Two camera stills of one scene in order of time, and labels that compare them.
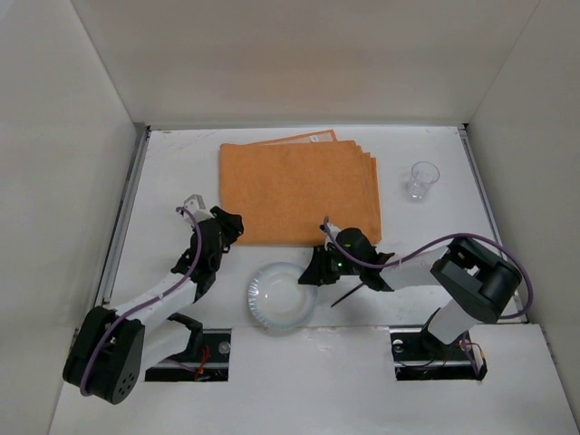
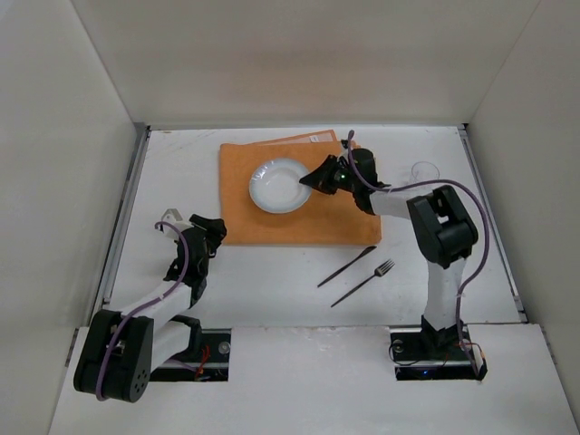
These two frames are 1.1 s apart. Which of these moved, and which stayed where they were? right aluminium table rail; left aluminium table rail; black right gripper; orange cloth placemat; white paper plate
Moved: black right gripper; white paper plate
Stayed: left aluminium table rail; orange cloth placemat; right aluminium table rail
